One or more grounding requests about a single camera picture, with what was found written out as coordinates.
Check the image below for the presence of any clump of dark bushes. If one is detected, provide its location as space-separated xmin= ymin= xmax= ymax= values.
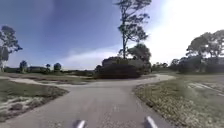
xmin=93 ymin=43 xmax=153 ymax=80

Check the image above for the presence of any tall thin pine tree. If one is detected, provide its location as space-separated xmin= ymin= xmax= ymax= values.
xmin=114 ymin=0 xmax=153 ymax=61

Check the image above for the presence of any grey paved path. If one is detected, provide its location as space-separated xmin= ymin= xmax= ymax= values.
xmin=0 ymin=73 xmax=178 ymax=128

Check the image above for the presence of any small round tree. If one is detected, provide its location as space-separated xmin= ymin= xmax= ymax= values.
xmin=18 ymin=60 xmax=29 ymax=74
xmin=53 ymin=62 xmax=63 ymax=74

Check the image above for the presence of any robot's own part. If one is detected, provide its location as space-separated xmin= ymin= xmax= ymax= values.
xmin=145 ymin=115 xmax=158 ymax=128
xmin=75 ymin=119 xmax=86 ymax=128

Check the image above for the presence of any dry patchy grass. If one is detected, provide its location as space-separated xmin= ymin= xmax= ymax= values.
xmin=132 ymin=72 xmax=224 ymax=128

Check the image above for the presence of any grass with bare patches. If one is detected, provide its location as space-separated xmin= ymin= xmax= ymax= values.
xmin=0 ymin=71 xmax=98 ymax=124

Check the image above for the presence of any group of broad trees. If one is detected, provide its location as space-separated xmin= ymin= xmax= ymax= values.
xmin=169 ymin=29 xmax=224 ymax=75

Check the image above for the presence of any tall sparse tree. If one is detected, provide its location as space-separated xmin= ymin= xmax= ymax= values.
xmin=0 ymin=25 xmax=24 ymax=73

